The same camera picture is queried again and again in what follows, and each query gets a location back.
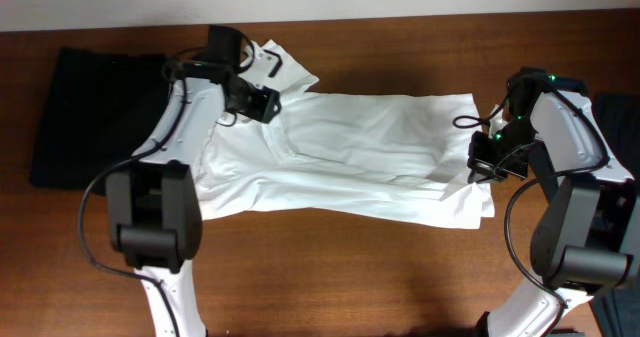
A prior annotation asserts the left black cable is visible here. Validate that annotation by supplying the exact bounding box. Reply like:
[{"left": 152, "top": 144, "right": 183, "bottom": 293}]
[{"left": 77, "top": 51, "right": 239, "bottom": 337}]

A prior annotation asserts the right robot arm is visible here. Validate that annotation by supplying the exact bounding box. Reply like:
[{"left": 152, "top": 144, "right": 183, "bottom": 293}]
[{"left": 453, "top": 67, "right": 639, "bottom": 336}]

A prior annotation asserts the white t-shirt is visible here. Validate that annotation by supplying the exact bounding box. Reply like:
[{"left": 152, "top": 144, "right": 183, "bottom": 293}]
[{"left": 195, "top": 42, "right": 495, "bottom": 229}]

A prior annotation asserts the folded black garment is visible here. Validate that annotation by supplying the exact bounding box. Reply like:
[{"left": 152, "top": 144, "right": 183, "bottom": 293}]
[{"left": 29, "top": 47, "right": 169, "bottom": 190}]

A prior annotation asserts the right black cable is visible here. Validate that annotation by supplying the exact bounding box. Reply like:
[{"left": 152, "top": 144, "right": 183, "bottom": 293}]
[{"left": 452, "top": 76, "right": 611, "bottom": 336}]

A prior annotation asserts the black cable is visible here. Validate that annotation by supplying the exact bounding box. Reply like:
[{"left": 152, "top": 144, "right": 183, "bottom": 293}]
[
  {"left": 77, "top": 51, "right": 239, "bottom": 337},
  {"left": 452, "top": 76, "right": 611, "bottom": 336}
]

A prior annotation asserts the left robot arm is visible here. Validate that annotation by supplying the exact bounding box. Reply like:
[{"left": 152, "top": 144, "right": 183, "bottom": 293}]
[{"left": 104, "top": 25, "right": 283, "bottom": 336}]

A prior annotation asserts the dark green garment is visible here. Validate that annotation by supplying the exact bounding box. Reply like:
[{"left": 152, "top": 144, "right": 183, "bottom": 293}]
[{"left": 529, "top": 92, "right": 640, "bottom": 337}]

